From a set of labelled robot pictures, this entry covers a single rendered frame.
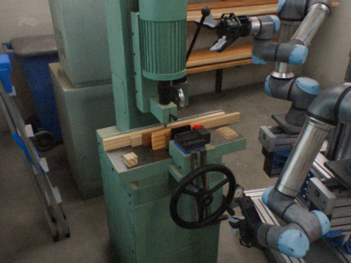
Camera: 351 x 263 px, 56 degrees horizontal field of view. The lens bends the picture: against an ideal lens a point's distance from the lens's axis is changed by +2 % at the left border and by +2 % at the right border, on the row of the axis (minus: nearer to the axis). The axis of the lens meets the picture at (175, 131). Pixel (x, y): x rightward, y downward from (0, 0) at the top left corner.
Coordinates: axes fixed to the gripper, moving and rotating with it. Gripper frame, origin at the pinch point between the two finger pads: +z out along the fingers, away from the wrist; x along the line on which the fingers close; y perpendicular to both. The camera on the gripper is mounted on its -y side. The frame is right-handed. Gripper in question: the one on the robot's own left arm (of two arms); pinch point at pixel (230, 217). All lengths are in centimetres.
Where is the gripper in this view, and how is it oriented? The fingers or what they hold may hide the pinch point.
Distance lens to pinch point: 133.2
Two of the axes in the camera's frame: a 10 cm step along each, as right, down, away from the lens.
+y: 2.3, 9.7, 0.1
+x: 8.9, -2.2, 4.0
